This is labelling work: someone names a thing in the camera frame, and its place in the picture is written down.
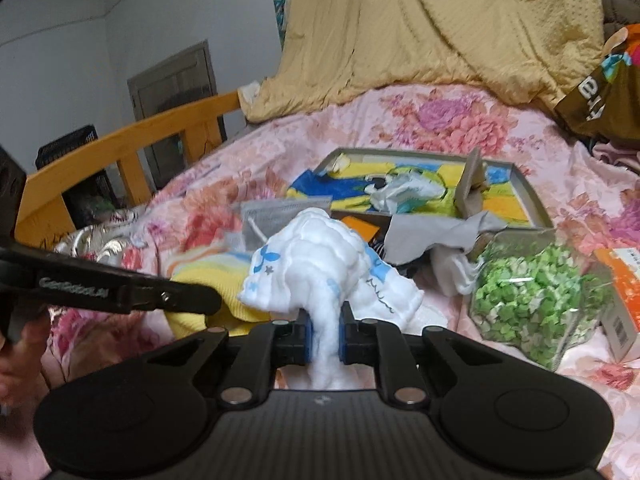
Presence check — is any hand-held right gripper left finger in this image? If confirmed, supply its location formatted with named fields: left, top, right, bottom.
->
left=142, top=321, right=315, bottom=407

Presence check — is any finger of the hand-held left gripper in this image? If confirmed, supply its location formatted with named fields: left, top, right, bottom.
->
left=122, top=275, right=222, bottom=317

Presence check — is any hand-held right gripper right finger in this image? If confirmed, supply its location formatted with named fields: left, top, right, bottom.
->
left=338, top=302, right=501, bottom=407

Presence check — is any yellow striped towel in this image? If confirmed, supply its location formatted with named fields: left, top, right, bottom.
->
left=167, top=251, right=281, bottom=337

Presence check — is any white cloth with blue print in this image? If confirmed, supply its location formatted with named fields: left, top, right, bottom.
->
left=237, top=207, right=441, bottom=391

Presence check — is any grey metal tray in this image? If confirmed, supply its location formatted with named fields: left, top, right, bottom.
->
left=305, top=147, right=557, bottom=235

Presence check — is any person's left hand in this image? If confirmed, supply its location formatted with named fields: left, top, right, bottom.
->
left=0, top=317, right=51, bottom=407

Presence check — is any gold brocade cloth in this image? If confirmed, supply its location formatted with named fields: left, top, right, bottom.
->
left=51, top=209, right=147, bottom=262

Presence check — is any orange fabric piece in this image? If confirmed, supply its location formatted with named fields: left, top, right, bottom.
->
left=340, top=215, right=382, bottom=243

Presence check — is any grey face mask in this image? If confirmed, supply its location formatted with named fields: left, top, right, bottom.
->
left=240, top=196, right=333, bottom=252

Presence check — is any grey cloth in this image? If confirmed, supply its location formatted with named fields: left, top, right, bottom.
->
left=384, top=210, right=503, bottom=267

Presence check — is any black plastic crate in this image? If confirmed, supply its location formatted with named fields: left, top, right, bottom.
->
left=36, top=123, right=127, bottom=227

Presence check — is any blue and yellow printed cloth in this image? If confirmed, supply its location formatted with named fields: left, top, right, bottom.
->
left=287, top=157, right=531, bottom=225

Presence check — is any white green patterned cloth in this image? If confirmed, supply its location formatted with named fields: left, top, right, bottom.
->
left=367, top=167, right=453, bottom=213

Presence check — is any bag of green paper stars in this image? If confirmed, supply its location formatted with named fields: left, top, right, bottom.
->
left=466, top=231, right=615, bottom=372

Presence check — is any grey wooden door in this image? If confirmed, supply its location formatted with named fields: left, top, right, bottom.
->
left=126, top=40, right=229, bottom=178

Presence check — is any white pillow edge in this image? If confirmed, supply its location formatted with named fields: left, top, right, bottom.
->
left=238, top=79, right=264, bottom=122

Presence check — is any pink floral bedsheet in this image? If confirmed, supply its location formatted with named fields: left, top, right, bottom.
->
left=0, top=86, right=640, bottom=480

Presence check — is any orange and white box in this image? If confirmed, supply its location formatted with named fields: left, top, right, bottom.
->
left=592, top=246, right=640, bottom=362

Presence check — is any teal patterned cloth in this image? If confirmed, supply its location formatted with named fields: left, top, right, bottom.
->
left=273, top=0, right=292, bottom=45

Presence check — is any yellow blanket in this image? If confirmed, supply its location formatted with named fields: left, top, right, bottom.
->
left=247, top=0, right=610, bottom=125

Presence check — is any pink garment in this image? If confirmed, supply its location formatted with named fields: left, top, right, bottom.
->
left=591, top=139, right=640, bottom=177

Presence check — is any brown colourful printed cloth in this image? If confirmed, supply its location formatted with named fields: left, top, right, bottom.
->
left=554, top=30, right=640, bottom=147

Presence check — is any wooden bed rail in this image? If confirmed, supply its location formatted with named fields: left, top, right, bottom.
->
left=14, top=90, right=247, bottom=243

